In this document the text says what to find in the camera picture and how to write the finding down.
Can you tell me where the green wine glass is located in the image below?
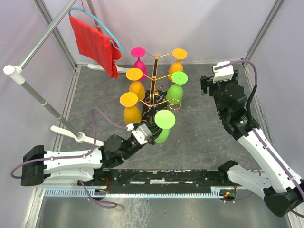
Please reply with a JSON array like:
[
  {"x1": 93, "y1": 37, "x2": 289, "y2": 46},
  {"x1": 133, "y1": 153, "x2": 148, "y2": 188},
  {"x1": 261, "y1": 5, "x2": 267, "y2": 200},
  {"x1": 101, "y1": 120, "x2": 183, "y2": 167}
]
[
  {"x1": 166, "y1": 71, "x2": 188, "y2": 105},
  {"x1": 154, "y1": 109, "x2": 176, "y2": 143}
]

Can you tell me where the orange wine glass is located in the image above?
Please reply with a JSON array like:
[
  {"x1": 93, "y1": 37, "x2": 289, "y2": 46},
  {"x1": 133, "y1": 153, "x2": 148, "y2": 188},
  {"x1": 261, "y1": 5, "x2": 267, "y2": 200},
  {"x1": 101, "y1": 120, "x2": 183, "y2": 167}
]
[
  {"x1": 126, "y1": 68, "x2": 145, "y2": 100},
  {"x1": 120, "y1": 92, "x2": 142, "y2": 125},
  {"x1": 169, "y1": 48, "x2": 188, "y2": 74}
]

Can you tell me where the green wine glass front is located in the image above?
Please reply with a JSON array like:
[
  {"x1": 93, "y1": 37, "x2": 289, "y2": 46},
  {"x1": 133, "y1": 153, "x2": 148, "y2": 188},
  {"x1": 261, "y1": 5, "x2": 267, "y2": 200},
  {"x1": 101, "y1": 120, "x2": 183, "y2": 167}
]
[{"x1": 166, "y1": 71, "x2": 188, "y2": 105}]

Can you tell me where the orange wine glass front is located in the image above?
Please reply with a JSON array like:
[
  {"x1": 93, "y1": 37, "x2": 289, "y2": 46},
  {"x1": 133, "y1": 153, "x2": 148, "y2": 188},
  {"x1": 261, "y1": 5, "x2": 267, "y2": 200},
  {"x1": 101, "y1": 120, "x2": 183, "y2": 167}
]
[{"x1": 169, "y1": 48, "x2": 188, "y2": 74}]

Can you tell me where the pink wine glass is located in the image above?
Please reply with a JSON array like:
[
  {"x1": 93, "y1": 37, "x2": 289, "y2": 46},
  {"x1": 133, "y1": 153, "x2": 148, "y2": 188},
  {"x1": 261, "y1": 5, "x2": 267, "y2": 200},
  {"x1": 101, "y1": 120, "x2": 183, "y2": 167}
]
[{"x1": 131, "y1": 47, "x2": 148, "y2": 81}]

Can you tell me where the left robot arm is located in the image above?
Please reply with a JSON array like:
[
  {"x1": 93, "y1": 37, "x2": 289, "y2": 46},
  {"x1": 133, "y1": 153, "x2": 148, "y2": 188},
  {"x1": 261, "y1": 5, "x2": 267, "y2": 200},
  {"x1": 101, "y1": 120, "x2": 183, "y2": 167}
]
[{"x1": 21, "y1": 123, "x2": 162, "y2": 187}]

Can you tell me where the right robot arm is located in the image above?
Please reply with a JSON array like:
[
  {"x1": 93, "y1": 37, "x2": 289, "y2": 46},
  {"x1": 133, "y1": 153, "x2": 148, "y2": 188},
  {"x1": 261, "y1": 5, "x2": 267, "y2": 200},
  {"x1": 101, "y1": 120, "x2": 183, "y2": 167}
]
[{"x1": 200, "y1": 70, "x2": 304, "y2": 217}]

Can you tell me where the red cloth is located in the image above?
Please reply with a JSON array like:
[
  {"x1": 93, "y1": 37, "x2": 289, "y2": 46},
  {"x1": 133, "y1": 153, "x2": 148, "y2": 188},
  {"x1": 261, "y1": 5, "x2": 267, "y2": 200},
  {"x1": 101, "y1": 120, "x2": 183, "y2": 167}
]
[{"x1": 69, "y1": 16, "x2": 122, "y2": 78}]

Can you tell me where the blue clothes hanger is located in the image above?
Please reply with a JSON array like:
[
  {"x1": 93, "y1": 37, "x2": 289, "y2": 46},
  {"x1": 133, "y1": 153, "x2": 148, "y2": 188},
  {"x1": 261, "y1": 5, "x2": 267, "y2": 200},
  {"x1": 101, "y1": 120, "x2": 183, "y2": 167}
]
[{"x1": 67, "y1": 0, "x2": 125, "y2": 53}]

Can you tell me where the white clothes stand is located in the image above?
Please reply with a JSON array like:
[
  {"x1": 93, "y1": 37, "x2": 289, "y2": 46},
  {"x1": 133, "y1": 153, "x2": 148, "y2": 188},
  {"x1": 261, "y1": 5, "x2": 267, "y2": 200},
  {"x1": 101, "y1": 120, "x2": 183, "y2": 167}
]
[{"x1": 3, "y1": 0, "x2": 143, "y2": 147}]

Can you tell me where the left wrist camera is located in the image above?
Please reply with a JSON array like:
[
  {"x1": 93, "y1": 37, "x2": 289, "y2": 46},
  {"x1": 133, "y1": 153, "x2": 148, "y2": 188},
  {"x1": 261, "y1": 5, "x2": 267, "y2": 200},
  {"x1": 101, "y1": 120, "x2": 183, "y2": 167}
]
[{"x1": 126, "y1": 123, "x2": 152, "y2": 145}]

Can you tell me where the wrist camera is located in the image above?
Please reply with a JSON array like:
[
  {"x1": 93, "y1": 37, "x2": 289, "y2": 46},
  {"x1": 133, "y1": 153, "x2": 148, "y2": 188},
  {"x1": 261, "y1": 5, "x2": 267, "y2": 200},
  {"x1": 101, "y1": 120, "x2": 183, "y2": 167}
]
[
  {"x1": 126, "y1": 123, "x2": 152, "y2": 145},
  {"x1": 212, "y1": 61, "x2": 234, "y2": 83}
]

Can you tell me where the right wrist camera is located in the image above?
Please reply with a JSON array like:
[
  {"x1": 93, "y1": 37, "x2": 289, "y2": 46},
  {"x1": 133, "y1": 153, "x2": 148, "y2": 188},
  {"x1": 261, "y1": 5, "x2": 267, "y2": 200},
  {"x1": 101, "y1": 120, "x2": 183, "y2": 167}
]
[{"x1": 212, "y1": 61, "x2": 234, "y2": 83}]

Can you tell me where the gold wire glass rack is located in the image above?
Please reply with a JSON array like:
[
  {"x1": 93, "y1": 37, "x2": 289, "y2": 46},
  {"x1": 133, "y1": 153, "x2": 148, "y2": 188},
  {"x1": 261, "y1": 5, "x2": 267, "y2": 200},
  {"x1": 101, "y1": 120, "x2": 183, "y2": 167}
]
[{"x1": 142, "y1": 51, "x2": 181, "y2": 123}]

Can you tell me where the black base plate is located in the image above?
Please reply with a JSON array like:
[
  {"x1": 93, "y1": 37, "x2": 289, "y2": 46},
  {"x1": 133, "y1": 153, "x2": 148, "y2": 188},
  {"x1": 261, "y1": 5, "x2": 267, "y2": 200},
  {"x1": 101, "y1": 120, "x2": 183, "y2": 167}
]
[{"x1": 84, "y1": 169, "x2": 236, "y2": 189}]

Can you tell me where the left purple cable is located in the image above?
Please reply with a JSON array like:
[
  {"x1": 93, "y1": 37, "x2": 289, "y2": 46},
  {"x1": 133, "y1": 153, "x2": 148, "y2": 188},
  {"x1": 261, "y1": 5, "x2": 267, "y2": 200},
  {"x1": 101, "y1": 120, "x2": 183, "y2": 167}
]
[{"x1": 10, "y1": 106, "x2": 133, "y2": 209}]

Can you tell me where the purple cable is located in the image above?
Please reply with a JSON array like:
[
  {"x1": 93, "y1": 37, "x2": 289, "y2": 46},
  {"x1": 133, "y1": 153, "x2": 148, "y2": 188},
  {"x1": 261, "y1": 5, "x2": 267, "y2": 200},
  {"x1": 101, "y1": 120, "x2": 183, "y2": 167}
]
[
  {"x1": 213, "y1": 59, "x2": 304, "y2": 218},
  {"x1": 10, "y1": 106, "x2": 133, "y2": 209}
]

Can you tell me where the white slotted cable duct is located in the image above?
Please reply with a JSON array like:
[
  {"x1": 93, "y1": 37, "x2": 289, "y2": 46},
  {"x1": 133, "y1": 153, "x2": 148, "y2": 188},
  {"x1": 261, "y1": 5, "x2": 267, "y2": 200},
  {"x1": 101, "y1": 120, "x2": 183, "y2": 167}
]
[{"x1": 44, "y1": 184, "x2": 232, "y2": 199}]

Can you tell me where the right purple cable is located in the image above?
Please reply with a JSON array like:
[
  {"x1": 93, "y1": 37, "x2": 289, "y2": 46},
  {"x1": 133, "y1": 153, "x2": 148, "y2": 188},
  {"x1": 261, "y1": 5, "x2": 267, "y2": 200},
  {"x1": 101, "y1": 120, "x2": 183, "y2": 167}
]
[{"x1": 213, "y1": 59, "x2": 304, "y2": 218}]

